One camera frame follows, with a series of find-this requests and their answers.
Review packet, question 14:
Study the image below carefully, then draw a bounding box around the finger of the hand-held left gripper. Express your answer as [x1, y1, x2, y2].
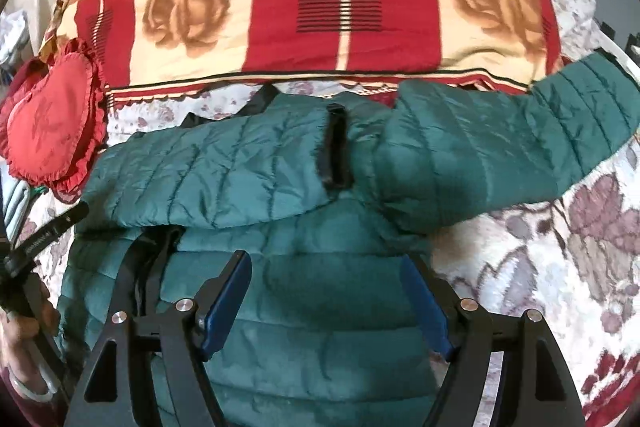
[0, 202, 92, 270]

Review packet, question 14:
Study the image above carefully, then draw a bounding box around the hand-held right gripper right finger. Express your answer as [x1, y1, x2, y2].
[400, 254, 586, 427]

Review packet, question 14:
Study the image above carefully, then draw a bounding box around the white maroon floral bedsheet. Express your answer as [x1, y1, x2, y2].
[20, 0, 640, 427]

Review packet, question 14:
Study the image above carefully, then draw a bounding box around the red heart-shaped ruffled pillow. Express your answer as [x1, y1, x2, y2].
[0, 37, 108, 198]

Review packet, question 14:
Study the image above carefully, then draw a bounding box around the person's left hand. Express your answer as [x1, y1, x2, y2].
[0, 279, 60, 403]

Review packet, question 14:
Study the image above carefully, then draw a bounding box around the light blue striped cloth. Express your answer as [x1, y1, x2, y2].
[0, 179, 41, 253]

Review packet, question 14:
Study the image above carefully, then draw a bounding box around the green puffer jacket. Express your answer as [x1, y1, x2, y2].
[55, 52, 640, 427]

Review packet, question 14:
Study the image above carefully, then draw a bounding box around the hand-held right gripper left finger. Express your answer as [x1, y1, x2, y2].
[65, 251, 253, 427]

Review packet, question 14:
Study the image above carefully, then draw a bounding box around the red cream checkered rose blanket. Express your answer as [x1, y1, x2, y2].
[42, 0, 563, 95]

